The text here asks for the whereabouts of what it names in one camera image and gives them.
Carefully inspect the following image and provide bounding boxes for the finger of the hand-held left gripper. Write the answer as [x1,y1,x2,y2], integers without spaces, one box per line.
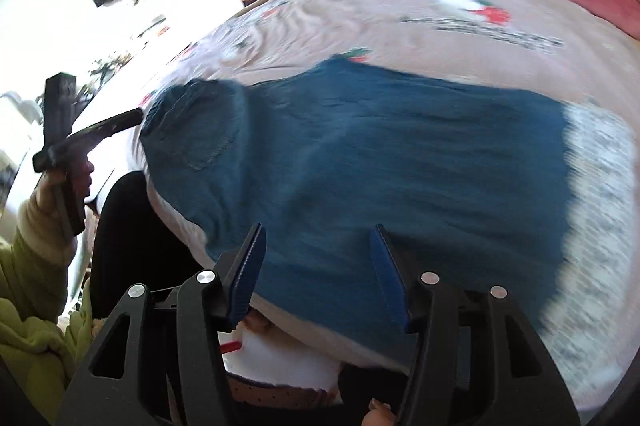
[70,108,144,151]

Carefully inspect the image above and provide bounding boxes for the white curved frame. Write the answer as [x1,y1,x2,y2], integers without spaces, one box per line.
[0,90,43,127]

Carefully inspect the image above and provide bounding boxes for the white dresser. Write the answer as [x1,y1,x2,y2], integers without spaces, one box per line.
[85,0,246,107]

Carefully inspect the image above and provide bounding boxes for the person's left forearm green sleeve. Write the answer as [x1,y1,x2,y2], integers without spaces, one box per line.
[0,178,96,407]

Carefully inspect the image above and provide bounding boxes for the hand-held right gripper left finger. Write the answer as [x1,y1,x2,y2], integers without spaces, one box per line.
[55,222,266,426]

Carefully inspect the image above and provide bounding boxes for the brown belt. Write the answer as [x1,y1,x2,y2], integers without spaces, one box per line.
[226,373,348,411]

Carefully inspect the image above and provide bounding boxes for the person's white shirt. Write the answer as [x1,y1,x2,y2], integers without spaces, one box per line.
[220,306,353,394]

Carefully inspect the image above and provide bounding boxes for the person's right hand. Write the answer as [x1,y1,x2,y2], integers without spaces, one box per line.
[361,397,401,426]

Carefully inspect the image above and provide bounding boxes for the person's left hand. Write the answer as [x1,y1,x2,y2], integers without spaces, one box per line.
[66,158,96,219]

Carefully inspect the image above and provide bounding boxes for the blue denim pants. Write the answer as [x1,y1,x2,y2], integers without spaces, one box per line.
[139,56,573,322]

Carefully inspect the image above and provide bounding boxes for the bed with strawberry sheet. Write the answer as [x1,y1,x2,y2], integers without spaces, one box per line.
[82,0,640,412]

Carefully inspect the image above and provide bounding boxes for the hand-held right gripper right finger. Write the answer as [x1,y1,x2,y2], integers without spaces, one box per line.
[369,224,583,426]

